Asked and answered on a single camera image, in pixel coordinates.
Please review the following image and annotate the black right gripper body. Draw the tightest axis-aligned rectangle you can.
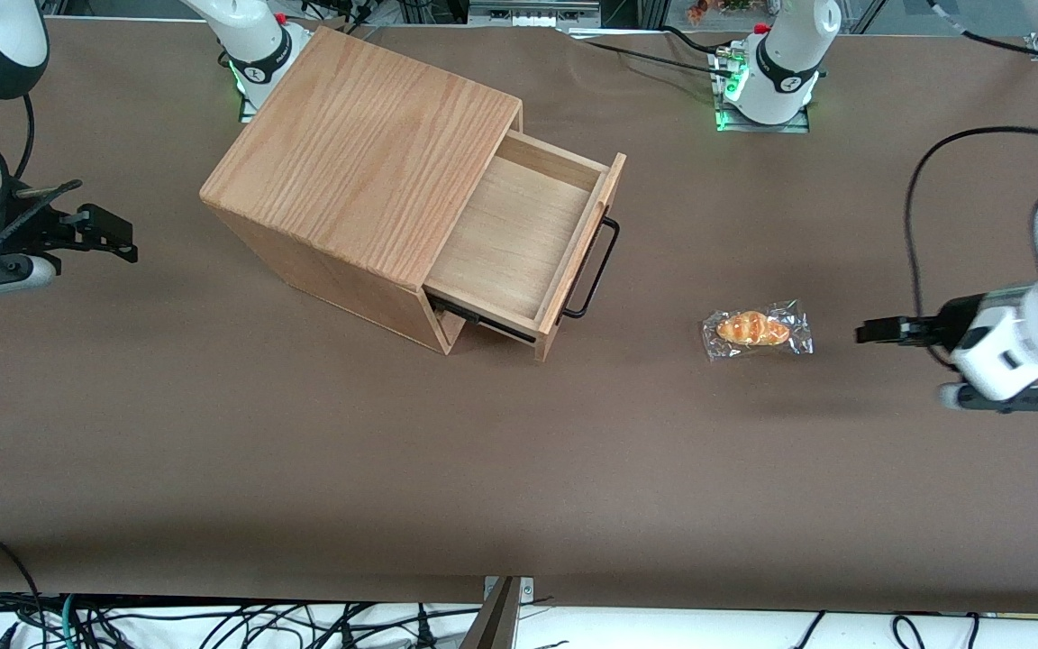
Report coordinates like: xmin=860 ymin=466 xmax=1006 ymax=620
xmin=0 ymin=183 xmax=80 ymax=277

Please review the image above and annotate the orange toy food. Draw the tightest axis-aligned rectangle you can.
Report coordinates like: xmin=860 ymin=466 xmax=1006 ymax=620
xmin=686 ymin=0 xmax=756 ymax=24

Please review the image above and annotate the black metal drawer handle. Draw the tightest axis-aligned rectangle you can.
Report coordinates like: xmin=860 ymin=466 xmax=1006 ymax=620
xmin=560 ymin=216 xmax=622 ymax=321

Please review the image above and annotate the silver metal edge bracket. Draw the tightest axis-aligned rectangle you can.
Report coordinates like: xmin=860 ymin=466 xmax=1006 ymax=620
xmin=483 ymin=575 xmax=535 ymax=607

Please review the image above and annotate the croissant in clear plastic wrapper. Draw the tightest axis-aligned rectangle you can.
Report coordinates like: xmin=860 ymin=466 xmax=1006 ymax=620
xmin=701 ymin=299 xmax=815 ymax=363

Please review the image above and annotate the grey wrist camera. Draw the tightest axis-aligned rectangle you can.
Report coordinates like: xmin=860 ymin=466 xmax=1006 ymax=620
xmin=0 ymin=255 xmax=61 ymax=302
xmin=938 ymin=382 xmax=1038 ymax=416

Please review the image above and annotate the long black table cable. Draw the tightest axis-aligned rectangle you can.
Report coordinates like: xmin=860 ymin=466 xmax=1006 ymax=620
xmin=573 ymin=36 xmax=729 ymax=75

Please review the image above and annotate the light wooden drawer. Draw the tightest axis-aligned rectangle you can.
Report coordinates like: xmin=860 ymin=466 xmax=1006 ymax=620
xmin=423 ymin=129 xmax=628 ymax=363

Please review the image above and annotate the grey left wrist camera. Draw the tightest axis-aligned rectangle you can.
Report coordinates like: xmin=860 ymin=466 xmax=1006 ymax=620
xmin=938 ymin=382 xmax=1038 ymax=416

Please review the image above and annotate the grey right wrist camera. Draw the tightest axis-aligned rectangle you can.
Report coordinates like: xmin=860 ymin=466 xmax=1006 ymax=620
xmin=0 ymin=255 xmax=61 ymax=302

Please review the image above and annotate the light wooden drawer cabinet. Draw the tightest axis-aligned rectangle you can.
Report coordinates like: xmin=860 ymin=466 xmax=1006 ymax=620
xmin=200 ymin=25 xmax=525 ymax=356

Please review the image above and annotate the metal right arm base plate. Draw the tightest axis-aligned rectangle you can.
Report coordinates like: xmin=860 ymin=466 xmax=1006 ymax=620
xmin=238 ymin=22 xmax=314 ymax=123

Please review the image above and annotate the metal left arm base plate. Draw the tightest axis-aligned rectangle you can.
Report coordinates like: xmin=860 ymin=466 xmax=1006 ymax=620
xmin=710 ymin=45 xmax=814 ymax=134

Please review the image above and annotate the silver aluminium frame rail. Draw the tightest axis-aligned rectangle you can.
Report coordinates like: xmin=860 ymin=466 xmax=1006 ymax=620
xmin=469 ymin=0 xmax=602 ymax=31

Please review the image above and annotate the short black table cable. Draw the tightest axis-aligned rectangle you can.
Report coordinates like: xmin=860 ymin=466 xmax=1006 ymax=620
xmin=659 ymin=24 xmax=724 ymax=56

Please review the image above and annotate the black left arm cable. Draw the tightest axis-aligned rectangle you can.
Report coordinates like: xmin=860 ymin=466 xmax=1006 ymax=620
xmin=904 ymin=0 xmax=1038 ymax=372

